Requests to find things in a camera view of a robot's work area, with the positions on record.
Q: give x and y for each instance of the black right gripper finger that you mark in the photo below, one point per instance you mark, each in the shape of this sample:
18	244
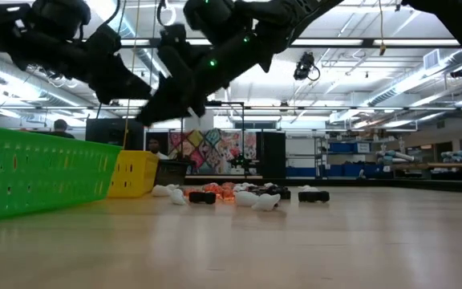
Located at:
179	102

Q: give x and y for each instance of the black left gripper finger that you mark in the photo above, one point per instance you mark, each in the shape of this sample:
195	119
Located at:
128	89

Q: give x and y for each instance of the black figurine decoration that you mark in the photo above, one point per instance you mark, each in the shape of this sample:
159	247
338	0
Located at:
281	193
261	190
313	196
202	197

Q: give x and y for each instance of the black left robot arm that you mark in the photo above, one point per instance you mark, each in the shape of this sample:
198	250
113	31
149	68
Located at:
54	24

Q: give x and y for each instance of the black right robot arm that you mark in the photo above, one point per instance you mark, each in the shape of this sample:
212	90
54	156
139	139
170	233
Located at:
287	20

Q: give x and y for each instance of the black monitor panel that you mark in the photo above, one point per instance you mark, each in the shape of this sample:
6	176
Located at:
114	134

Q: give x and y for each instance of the person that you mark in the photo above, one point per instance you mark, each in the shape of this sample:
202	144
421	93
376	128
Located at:
155	148
60	128

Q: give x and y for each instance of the colourful patchwork panel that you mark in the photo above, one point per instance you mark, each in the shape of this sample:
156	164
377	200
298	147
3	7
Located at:
211	150

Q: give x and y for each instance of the black plastic basket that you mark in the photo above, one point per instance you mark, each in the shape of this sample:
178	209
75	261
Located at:
171	172

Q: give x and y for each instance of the small black tripod device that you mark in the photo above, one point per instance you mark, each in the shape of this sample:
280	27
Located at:
240	161

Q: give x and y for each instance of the yellow plastic basket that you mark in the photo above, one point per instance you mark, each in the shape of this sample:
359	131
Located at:
132	174

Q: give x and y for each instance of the black tall cabinet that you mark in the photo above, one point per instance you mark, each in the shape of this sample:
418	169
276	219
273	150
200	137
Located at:
271	154

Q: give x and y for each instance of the green plastic basket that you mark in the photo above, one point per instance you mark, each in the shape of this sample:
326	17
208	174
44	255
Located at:
34	172

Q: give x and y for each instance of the blue storage bin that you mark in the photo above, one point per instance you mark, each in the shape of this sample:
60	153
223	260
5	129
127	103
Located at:
335	170
349	147

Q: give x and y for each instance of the wooden workbench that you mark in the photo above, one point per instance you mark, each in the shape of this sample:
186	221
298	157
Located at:
427	165

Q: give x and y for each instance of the black overhead camera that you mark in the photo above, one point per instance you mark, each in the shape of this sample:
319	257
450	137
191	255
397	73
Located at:
304	64

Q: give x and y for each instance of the black aluminium table frame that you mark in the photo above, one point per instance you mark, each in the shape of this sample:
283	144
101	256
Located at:
375	184

